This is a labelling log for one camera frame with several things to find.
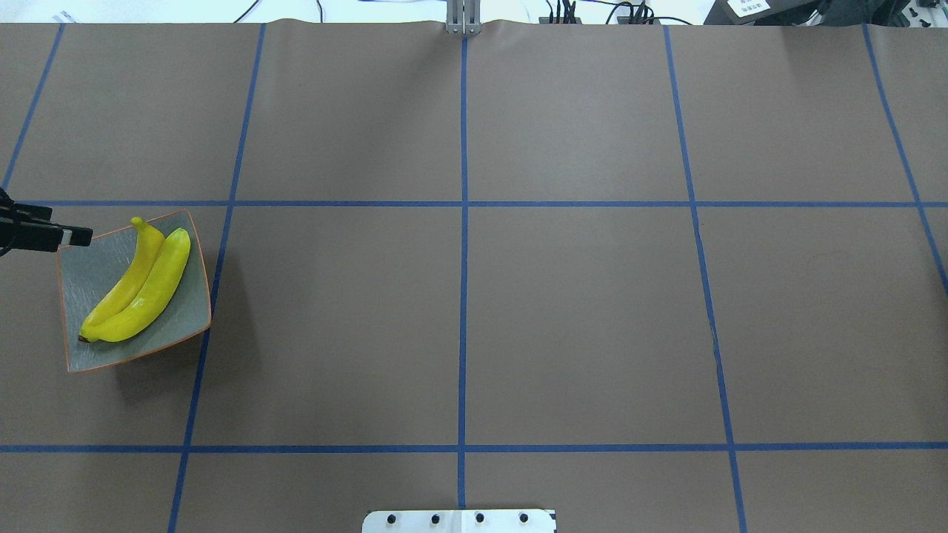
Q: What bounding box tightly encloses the yellow banana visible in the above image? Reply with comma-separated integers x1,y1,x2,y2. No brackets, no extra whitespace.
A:
78,216,165,342
82,227,192,342

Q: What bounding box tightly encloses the black label printer box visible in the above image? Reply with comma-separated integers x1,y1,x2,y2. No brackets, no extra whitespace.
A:
702,1,822,26

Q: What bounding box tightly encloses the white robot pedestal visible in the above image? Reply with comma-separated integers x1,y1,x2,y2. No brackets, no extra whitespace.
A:
361,509,558,532

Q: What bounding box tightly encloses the aluminium frame post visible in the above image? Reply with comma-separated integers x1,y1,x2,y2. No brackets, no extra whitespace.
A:
446,0,481,36

